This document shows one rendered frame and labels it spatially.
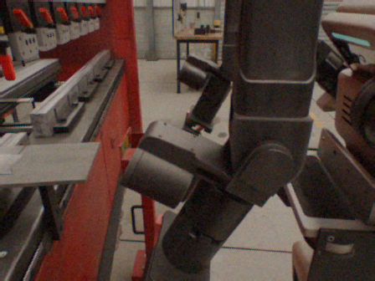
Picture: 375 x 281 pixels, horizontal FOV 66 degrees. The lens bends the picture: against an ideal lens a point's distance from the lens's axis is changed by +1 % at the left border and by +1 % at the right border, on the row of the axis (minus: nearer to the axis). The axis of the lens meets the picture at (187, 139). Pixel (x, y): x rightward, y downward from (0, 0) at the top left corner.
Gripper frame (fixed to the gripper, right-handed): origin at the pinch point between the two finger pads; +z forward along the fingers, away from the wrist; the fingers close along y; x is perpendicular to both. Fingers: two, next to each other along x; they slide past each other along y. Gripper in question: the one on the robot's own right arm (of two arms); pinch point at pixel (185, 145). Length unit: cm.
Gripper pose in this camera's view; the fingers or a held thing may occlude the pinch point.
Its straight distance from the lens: 74.6
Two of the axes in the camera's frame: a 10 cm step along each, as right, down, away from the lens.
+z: -4.5, 7.9, 4.2
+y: -0.9, 4.2, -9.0
